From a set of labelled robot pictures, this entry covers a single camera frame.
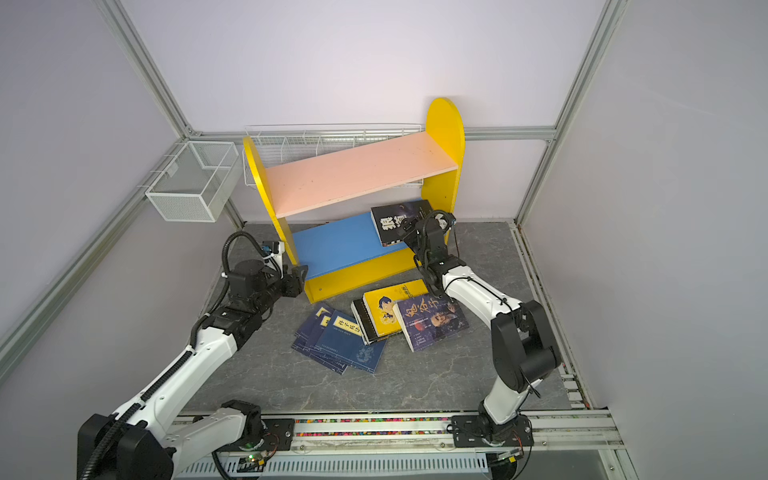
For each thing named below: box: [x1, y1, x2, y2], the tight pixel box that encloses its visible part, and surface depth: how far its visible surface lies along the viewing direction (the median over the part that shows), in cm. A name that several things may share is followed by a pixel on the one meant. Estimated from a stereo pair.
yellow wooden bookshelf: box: [243, 98, 466, 304], surface depth 84 cm
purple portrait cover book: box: [392, 295, 470, 353], surface depth 90 cm
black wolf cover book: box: [370, 200, 433, 247], surface depth 100 cm
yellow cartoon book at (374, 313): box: [351, 279, 429, 345], surface depth 91 cm
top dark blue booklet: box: [315, 310, 387, 373], surface depth 87 cm
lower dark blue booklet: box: [291, 306, 349, 375], surface depth 88 cm
